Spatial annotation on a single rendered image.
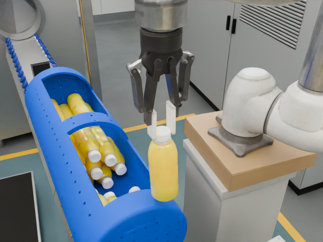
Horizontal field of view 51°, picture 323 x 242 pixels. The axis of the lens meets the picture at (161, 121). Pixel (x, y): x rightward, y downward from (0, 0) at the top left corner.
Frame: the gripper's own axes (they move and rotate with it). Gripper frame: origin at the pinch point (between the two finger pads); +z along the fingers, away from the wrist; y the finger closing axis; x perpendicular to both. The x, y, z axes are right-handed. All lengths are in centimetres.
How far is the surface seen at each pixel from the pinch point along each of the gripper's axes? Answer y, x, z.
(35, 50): 4, -185, 53
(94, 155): 7.8, -31.8, 30.6
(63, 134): 15.3, -38.2, 23.7
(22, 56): 14, -179, 53
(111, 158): 2.5, -32.0, 33.9
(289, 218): -120, -43, 146
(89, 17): -25, -141, 21
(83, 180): 15.4, -15.5, 23.8
